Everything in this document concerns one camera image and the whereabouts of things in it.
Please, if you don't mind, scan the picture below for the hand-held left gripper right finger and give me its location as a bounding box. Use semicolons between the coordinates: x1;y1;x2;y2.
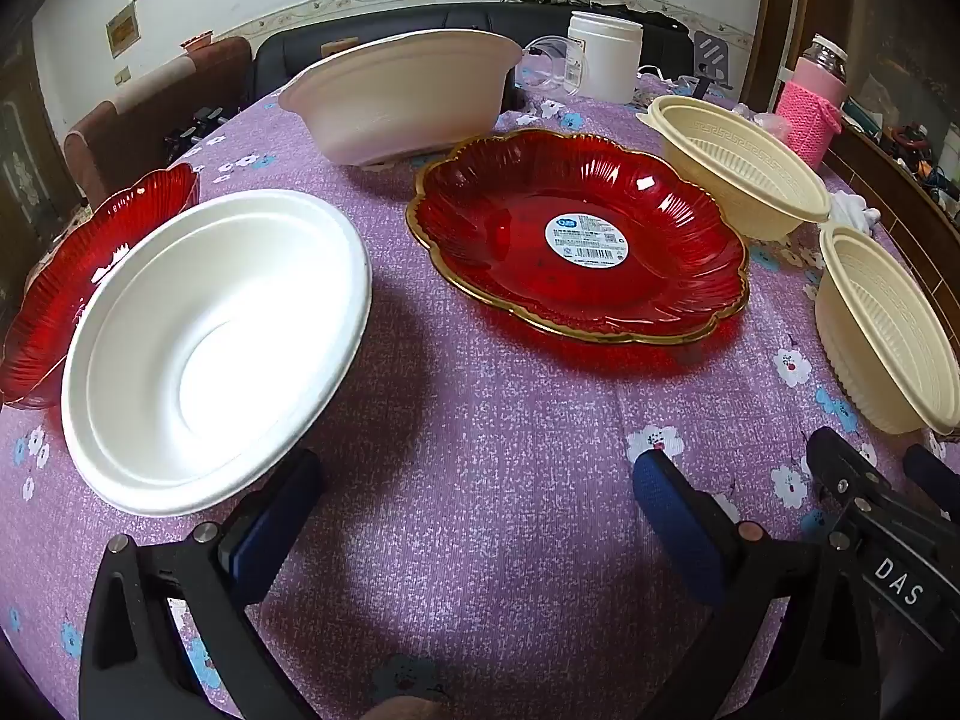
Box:
632;448;883;720

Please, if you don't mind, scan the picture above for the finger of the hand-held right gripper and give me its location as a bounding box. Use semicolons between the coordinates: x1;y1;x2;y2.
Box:
805;426;960;653
903;443;960;524

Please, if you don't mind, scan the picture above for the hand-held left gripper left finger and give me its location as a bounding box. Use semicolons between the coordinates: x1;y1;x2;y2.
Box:
79;448;328;720

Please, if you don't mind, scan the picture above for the white paper bowl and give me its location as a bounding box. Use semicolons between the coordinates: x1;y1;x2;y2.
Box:
61;189;374;518
277;28;523;166

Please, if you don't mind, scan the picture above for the red plate with round label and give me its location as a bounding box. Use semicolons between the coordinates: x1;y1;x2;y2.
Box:
405;127;751;347

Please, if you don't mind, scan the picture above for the red gold-rimmed plate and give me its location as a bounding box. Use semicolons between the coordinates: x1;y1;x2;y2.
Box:
0;163;202;412

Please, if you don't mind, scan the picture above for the cream plastic bowl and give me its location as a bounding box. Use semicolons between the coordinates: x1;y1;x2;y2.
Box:
814;225;960;436
636;95;833;242

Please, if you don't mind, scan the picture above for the purple floral tablecloth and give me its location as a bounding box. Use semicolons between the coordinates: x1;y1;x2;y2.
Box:
0;67;960;720

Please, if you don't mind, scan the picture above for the white tissue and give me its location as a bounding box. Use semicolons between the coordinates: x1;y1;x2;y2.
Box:
825;191;887;238

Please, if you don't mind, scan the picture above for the wooden sideboard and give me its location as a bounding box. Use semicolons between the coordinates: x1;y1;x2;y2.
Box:
825;109;960;301

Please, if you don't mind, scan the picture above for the bottle in pink knitted sleeve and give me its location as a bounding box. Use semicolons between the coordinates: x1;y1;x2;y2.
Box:
775;34;849;168

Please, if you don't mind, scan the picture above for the black gadget pile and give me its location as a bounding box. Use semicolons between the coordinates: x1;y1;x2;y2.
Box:
165;109;227;160

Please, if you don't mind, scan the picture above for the brown armchair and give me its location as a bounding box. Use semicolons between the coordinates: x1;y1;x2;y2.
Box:
64;36;253;208

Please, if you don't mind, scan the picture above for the dark wooden cabinet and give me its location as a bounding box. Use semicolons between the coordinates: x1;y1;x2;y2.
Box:
0;37;76;260

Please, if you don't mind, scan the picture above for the white plastic jar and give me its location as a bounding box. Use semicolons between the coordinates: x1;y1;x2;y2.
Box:
566;11;644;104

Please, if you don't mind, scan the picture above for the clear plastic cup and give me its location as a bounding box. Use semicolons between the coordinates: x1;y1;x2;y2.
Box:
517;36;590;95

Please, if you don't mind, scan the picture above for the black leather sofa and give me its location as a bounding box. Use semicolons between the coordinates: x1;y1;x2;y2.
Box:
251;2;698;102

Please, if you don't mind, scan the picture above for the small framed wall plaque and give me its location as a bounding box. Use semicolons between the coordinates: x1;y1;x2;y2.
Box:
105;1;142;57

